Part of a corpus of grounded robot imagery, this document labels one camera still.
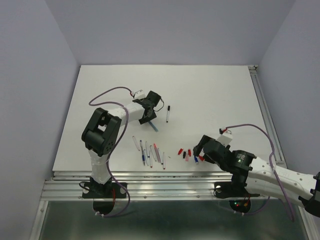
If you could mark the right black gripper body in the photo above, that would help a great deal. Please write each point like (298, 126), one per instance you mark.
(222, 165)

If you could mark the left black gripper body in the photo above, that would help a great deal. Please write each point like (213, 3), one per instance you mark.
(152, 116)

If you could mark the small blue marker cap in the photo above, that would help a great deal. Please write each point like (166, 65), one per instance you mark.
(196, 160)

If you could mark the white marker black cap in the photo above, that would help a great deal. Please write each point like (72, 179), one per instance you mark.
(168, 113)

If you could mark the light blue pen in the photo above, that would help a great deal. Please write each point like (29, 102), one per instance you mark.
(153, 126)

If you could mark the white marker red cap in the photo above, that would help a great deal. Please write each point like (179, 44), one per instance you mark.
(164, 160)

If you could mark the thin pen black cap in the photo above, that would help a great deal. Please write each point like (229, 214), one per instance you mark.
(161, 156)

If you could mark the translucent red pen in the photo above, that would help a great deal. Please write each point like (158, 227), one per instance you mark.
(157, 153)

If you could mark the blue ballpoint pen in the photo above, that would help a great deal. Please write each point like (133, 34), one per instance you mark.
(142, 152)

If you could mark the thin white red-tipped pen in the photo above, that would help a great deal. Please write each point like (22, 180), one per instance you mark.
(150, 159)

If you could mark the thin white red pen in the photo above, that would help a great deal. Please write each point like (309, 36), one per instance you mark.
(136, 143)

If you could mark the white marker blue cap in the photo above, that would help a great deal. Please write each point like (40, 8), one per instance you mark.
(146, 150)

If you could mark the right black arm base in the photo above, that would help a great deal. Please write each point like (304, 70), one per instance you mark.
(234, 190)

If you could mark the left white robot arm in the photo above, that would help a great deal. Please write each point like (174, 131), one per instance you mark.
(107, 126)

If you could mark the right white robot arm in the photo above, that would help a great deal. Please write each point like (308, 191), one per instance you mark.
(252, 176)

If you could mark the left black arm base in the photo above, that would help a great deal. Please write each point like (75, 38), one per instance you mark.
(104, 196)

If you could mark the uncapped white blue marker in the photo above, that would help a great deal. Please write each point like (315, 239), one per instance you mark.
(152, 150)

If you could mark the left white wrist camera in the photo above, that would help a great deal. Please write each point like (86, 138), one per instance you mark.
(138, 95)

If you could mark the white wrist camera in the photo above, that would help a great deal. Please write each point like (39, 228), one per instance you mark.
(225, 137)
(138, 95)

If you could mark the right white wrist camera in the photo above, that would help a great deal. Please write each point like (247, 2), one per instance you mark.
(225, 137)

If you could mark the aluminium right side rail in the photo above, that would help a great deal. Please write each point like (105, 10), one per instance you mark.
(267, 118)

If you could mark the aluminium rail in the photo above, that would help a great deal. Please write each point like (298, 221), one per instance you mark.
(267, 118)
(164, 205)

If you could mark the aluminium front rail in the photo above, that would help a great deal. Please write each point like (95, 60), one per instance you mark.
(164, 205)

